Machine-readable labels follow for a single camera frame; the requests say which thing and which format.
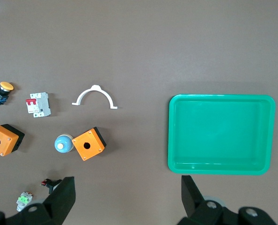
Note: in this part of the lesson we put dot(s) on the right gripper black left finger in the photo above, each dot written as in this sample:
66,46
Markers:
54,206

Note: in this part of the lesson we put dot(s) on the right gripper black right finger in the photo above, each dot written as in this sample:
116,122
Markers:
195,208

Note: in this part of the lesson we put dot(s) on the green white indicator lamp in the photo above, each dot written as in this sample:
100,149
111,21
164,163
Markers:
24,200

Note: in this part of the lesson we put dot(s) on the blue dome buzzer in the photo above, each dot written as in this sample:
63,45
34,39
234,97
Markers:
63,144

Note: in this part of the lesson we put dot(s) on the orange button box black base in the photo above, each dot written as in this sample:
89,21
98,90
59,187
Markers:
89,144
2,140

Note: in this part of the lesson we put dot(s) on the green plastic tray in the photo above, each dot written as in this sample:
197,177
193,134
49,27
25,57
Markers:
221,133

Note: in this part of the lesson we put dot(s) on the small white pipe clamp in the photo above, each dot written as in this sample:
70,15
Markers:
95,89

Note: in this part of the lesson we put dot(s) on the yellow mushroom push button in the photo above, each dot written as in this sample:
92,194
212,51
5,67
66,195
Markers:
5,86

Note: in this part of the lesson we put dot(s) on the brown table mat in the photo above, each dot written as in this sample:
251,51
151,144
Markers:
139,47

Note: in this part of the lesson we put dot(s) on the black switch red tip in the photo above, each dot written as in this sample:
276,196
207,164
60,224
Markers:
51,183

